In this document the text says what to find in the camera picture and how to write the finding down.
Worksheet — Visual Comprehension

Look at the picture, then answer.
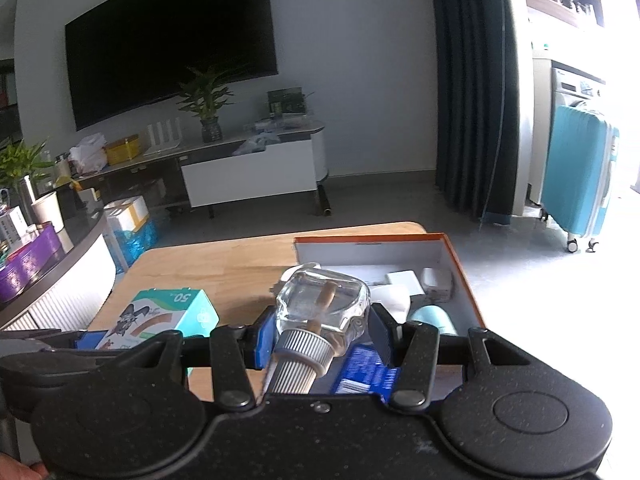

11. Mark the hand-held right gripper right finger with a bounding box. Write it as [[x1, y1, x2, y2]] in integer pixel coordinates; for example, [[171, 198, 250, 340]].
[[366, 304, 533, 411]]

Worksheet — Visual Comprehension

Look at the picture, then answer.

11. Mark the dark blue box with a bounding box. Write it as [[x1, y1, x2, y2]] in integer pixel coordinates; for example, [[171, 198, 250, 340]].
[[330, 342, 404, 404]]

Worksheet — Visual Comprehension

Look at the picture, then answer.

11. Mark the purple box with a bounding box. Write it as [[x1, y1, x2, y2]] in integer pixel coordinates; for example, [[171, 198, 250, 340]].
[[0, 223, 61, 304]]

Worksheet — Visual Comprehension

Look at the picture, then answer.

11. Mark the dark bookshelf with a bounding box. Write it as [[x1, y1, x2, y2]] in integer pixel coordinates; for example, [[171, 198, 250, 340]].
[[0, 57, 24, 142]]

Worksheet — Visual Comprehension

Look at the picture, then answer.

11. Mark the blue water bottle pack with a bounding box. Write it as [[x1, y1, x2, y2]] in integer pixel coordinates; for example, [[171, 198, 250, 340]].
[[113, 219, 159, 274]]

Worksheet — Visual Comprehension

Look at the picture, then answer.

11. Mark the white washing machine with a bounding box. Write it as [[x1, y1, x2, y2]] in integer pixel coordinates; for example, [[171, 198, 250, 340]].
[[529, 57, 609, 207]]

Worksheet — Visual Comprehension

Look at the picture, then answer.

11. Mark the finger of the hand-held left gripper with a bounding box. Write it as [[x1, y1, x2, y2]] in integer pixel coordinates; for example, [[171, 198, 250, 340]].
[[74, 330, 109, 350]]

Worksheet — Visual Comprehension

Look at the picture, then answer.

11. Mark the black wall television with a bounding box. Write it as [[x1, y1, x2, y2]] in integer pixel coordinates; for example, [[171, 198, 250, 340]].
[[65, 0, 279, 132]]

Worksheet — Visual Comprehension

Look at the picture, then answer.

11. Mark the glass bottle with grey cap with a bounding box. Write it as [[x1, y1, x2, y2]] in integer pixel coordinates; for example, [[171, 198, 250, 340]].
[[259, 268, 372, 397]]

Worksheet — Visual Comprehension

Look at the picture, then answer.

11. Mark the green plant in glass vase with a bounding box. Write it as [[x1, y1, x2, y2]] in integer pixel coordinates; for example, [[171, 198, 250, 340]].
[[176, 65, 236, 144]]

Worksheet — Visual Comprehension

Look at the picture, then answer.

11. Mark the clear plastic bag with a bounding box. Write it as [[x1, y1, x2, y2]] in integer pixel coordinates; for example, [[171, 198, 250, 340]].
[[231, 132, 282, 157]]

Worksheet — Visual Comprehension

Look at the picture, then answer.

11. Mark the white and grey television stand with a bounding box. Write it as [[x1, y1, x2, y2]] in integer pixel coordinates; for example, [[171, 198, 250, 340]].
[[75, 119, 332, 219]]

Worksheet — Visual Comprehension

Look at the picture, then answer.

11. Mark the light blue toothpick holder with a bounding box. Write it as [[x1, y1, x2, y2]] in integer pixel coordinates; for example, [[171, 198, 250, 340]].
[[407, 305, 459, 337]]

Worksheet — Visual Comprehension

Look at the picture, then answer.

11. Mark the white cube charger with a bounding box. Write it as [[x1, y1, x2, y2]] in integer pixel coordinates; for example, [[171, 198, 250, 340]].
[[385, 269, 424, 297]]

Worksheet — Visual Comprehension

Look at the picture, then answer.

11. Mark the curved white counter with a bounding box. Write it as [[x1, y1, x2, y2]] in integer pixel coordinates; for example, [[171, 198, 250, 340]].
[[0, 199, 118, 334]]

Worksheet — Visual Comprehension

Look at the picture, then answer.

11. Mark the steel thermos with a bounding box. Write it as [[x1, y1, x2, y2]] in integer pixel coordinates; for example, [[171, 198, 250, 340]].
[[17, 174, 39, 217]]

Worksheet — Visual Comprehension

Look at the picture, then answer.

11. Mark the white and yellow box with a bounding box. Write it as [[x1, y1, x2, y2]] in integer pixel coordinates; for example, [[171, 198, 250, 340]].
[[102, 194, 150, 234]]

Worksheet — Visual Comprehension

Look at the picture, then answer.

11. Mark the orange cardboard box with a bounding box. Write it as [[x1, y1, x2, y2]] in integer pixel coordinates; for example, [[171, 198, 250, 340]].
[[292, 232, 489, 404]]

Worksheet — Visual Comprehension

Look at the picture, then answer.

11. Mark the leafy green plant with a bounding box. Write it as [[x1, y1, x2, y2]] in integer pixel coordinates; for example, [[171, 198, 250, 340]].
[[0, 139, 55, 192]]

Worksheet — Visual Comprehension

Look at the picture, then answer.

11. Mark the light blue suitcase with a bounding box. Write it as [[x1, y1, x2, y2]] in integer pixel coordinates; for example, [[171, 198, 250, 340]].
[[539, 104, 621, 254]]

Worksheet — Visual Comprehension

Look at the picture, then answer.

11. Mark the dark green curtain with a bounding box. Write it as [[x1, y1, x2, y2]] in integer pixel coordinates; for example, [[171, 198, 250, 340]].
[[428, 0, 524, 227]]

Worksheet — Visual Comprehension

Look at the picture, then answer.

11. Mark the person's left hand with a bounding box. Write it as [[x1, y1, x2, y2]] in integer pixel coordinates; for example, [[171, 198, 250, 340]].
[[0, 461, 49, 480]]

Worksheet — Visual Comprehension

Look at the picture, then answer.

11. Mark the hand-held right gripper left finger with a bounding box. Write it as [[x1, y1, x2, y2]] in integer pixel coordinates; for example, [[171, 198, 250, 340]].
[[107, 307, 280, 412]]

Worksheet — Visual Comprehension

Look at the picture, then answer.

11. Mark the white charger box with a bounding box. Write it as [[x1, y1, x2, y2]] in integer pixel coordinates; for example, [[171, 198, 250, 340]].
[[369, 283, 414, 322]]

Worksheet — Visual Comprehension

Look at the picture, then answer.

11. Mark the white router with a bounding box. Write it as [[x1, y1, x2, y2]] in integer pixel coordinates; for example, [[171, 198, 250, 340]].
[[143, 116, 183, 157]]

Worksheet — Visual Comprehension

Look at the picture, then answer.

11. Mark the white paper box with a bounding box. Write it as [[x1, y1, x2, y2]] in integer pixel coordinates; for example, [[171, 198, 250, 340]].
[[0, 207, 29, 247]]

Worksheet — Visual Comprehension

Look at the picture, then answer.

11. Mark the white paper cup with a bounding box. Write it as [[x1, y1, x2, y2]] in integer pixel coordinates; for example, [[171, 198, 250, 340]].
[[30, 192, 65, 237]]

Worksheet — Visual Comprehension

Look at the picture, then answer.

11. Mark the teal printed box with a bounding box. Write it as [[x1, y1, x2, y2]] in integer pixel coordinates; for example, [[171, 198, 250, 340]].
[[94, 288, 221, 377]]

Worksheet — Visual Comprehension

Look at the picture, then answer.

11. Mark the green picture box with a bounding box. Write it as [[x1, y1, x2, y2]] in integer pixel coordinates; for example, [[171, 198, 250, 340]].
[[266, 88, 307, 115]]

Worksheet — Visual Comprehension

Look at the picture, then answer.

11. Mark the white plastic bag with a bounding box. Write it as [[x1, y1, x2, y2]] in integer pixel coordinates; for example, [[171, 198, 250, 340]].
[[68, 133, 109, 176]]

